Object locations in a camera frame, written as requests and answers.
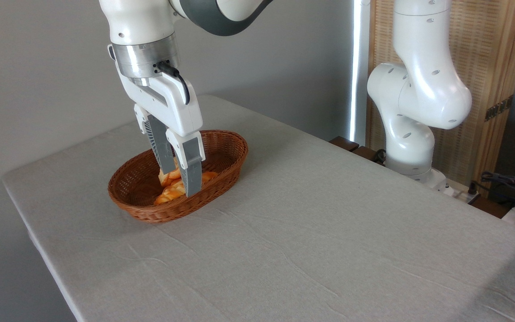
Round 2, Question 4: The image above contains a brown oval wicker basket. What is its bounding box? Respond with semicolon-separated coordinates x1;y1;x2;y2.
108;130;249;224

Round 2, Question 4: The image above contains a black metal screen hinge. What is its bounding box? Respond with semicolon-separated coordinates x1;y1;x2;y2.
484;94;514;122

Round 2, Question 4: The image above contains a grey tablecloth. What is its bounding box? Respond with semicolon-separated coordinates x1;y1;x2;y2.
2;95;515;322

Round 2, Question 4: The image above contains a braided golden bread loaf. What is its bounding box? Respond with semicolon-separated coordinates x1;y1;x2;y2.
153;171;219;206

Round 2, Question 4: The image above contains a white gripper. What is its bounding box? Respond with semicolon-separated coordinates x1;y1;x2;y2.
118;76;206;198

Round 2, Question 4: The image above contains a round golden bread roll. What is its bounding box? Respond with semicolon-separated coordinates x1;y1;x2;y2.
158;157;182;186

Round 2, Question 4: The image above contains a black cable bundle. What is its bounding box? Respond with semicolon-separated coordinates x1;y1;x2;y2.
480;171;515;212

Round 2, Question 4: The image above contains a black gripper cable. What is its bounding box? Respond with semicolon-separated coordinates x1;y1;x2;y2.
156;61;191;106

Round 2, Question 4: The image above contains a wooden slatted folding screen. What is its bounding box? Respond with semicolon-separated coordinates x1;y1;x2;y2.
367;0;515;198

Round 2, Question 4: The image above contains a dark brown wooden block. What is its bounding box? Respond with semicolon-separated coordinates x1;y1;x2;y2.
351;145;386;165
329;136;360;153

